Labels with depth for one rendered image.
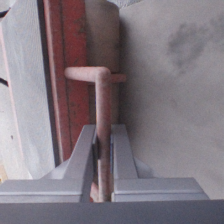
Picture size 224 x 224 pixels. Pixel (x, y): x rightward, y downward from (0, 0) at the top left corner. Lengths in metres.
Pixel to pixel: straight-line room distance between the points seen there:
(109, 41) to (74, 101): 0.09
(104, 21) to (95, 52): 0.04
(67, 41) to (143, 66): 0.11
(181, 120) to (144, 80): 0.07
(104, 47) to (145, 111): 0.11
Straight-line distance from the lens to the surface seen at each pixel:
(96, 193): 0.18
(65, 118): 0.18
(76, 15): 0.18
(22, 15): 0.23
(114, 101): 0.24
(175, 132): 0.22
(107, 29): 0.23
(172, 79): 0.21
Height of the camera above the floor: 0.20
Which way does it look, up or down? 39 degrees down
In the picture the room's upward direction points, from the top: 103 degrees counter-clockwise
